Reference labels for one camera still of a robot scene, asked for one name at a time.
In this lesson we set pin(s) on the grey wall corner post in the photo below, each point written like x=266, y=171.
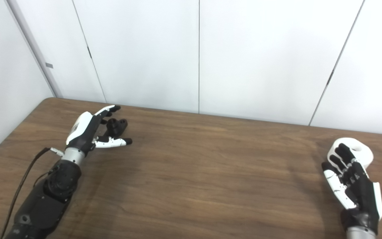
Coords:
x=31, y=46

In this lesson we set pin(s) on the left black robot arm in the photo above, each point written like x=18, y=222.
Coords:
x=50, y=196

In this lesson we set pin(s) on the black panel hinge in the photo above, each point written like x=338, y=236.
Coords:
x=89, y=52
x=331, y=75

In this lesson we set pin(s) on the round white plastic piece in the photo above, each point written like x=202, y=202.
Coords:
x=363, y=151

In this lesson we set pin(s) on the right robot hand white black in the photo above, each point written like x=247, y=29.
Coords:
x=360, y=189

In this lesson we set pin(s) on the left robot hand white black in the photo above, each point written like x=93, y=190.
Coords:
x=80, y=131

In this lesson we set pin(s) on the black plastic holder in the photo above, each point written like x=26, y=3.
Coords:
x=117, y=125

